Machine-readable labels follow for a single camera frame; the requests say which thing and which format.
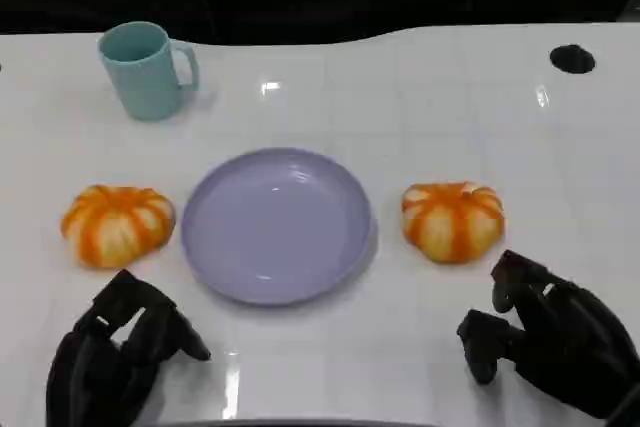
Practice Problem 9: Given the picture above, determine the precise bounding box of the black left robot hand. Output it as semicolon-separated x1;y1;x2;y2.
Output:
45;269;212;427

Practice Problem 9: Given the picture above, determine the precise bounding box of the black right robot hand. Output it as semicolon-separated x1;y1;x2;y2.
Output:
456;249;640;421

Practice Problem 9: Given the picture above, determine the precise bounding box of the orange white toy bread roll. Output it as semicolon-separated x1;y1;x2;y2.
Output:
401;180;505;266
59;184;177;270

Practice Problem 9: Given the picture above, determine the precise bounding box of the lilac plate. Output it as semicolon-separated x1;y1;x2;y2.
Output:
180;146;374;307

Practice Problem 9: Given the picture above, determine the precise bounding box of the pale green mug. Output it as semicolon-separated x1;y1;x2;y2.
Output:
96;20;201;122

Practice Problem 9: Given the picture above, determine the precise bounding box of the black table cable grommet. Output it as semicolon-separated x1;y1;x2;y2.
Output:
549;44;597;75

